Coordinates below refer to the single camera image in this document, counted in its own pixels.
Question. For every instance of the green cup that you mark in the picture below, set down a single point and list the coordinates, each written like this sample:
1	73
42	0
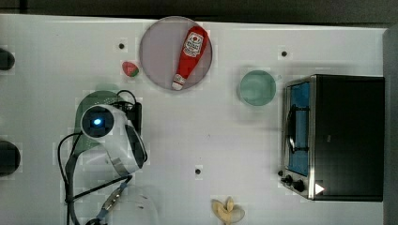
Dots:
257	88

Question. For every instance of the red ketchup bottle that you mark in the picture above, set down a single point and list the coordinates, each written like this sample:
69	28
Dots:
192	50

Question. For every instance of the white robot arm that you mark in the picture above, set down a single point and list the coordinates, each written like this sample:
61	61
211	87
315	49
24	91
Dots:
111	129

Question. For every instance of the black knob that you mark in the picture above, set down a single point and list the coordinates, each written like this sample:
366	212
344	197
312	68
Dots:
10	158
7	60

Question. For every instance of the black toaster oven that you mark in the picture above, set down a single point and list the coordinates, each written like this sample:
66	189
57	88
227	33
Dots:
333	138

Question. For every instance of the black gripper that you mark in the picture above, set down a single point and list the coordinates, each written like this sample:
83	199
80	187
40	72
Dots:
133	112

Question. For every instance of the toy strawberry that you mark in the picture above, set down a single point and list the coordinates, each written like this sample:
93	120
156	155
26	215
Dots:
130	69

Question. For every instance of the peeled toy banana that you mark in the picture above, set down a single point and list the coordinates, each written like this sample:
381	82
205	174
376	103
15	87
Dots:
228	213

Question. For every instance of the pink round plate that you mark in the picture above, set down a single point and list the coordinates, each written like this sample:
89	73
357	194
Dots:
160	49

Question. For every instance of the black knob upper left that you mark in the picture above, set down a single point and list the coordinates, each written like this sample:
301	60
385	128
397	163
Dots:
7	60

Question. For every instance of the green plastic strainer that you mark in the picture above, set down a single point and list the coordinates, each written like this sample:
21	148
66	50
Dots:
103	93

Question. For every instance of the black knob lower left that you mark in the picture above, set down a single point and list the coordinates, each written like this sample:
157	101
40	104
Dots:
10	158

